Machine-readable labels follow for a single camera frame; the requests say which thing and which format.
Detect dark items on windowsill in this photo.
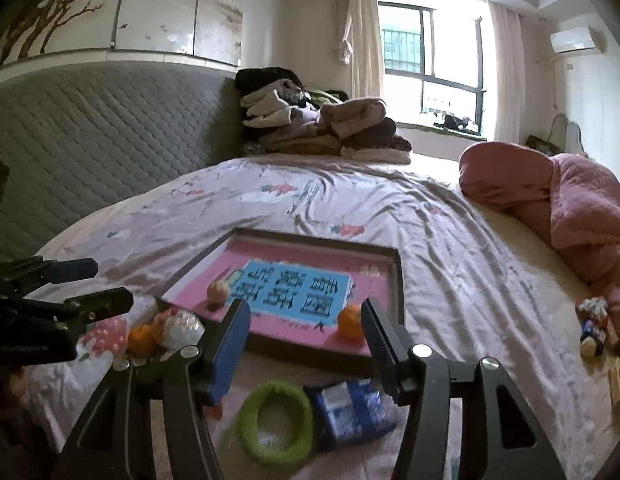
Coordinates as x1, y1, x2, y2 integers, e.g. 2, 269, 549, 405
432, 114, 483, 136

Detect white air conditioner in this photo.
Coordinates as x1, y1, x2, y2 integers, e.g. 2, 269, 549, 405
549, 26, 606, 55

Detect tree blossom wall mural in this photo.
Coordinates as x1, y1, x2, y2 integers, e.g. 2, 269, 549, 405
0, 0, 244, 68

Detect small colourful toy figure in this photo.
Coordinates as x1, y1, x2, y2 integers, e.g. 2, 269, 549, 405
575, 296, 611, 358

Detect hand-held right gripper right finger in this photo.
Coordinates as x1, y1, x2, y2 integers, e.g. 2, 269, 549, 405
361, 298, 571, 480

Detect printed bedsheet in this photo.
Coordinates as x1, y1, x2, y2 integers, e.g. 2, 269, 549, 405
27, 152, 611, 480

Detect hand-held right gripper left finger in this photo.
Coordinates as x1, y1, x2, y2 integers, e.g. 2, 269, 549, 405
50, 299, 253, 480

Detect pile of folded clothes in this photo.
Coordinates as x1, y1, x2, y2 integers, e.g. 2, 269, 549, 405
235, 66, 413, 165

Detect printed plastic bag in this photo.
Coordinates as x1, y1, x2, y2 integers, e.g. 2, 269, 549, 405
77, 316, 130, 361

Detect blue book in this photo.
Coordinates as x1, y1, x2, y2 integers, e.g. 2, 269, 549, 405
227, 259, 353, 328

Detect pink tray with dark frame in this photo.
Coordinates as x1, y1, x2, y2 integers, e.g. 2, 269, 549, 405
157, 227, 405, 376

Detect cream curtain with tieback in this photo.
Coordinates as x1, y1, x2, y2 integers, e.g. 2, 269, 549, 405
335, 0, 385, 106

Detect window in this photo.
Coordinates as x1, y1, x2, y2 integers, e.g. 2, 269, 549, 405
377, 1, 488, 141

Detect sheer cream curtain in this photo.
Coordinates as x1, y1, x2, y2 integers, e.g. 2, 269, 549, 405
487, 0, 523, 143

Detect small beige ball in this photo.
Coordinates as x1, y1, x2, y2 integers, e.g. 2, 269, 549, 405
206, 281, 231, 307

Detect grey quilted headboard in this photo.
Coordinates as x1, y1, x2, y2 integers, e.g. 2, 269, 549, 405
0, 60, 241, 261

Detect small orange in plastic bag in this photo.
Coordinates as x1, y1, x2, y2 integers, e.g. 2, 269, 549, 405
127, 325, 158, 358

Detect white arched mirror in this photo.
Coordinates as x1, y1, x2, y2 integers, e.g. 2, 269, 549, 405
550, 112, 583, 153

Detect apple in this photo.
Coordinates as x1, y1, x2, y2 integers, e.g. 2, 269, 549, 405
157, 308, 207, 351

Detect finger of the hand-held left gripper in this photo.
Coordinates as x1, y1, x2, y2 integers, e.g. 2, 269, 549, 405
20, 287, 135, 333
2, 256, 99, 286

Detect blue snack packet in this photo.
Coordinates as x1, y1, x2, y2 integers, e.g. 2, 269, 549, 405
305, 379, 397, 453

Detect green fuzzy ring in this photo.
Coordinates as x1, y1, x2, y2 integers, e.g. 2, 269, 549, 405
236, 380, 315, 465

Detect pink quilt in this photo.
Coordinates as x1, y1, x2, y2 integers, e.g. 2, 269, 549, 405
459, 141, 620, 356

